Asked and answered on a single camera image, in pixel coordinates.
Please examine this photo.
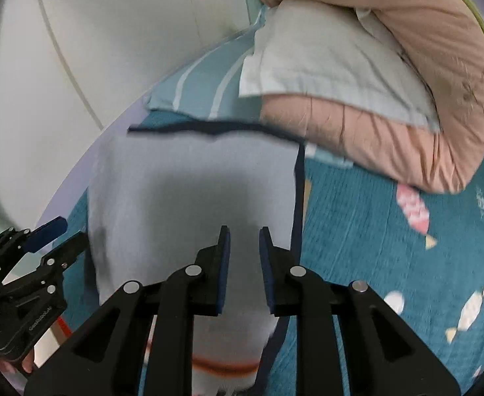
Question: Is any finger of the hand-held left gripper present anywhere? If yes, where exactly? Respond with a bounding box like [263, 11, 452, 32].
[3, 232, 88, 298]
[0, 216, 68, 282]

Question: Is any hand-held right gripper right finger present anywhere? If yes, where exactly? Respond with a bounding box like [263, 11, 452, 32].
[259, 227, 461, 396]

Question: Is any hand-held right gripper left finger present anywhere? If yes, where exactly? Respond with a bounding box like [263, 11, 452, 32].
[23, 225, 231, 396]

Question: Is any grey navy orange-striped sweater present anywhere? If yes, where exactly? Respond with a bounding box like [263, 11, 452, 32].
[83, 121, 306, 396]

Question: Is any person's left hand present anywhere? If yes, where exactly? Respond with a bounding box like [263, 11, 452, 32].
[0, 343, 37, 376]

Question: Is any teal printed bedsheet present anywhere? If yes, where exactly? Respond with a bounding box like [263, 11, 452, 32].
[58, 109, 484, 396]

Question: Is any teal striped pillow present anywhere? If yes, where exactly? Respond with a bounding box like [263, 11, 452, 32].
[143, 8, 354, 170]

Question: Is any white pillow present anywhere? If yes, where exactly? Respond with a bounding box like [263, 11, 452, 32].
[238, 0, 442, 135]

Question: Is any pink and green quilt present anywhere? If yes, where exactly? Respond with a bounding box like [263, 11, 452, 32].
[254, 0, 484, 194]

